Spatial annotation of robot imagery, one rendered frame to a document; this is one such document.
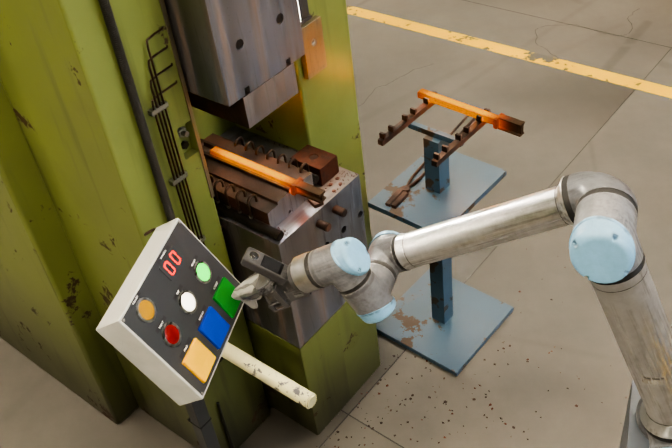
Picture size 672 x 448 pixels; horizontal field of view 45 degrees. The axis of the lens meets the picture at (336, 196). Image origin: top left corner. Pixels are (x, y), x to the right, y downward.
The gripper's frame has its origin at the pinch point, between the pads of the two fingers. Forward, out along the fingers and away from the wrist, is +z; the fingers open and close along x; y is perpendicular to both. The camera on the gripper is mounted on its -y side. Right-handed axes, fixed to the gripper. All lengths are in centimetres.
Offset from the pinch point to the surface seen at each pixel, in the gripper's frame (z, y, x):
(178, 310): 3.0, -9.9, -13.7
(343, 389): 40, 85, 44
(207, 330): 2.3, -0.9, -12.5
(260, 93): -15, -28, 41
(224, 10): -26, -52, 35
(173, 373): 3.4, -3.6, -27.0
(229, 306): 2.3, 1.9, -2.3
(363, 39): 88, 68, 315
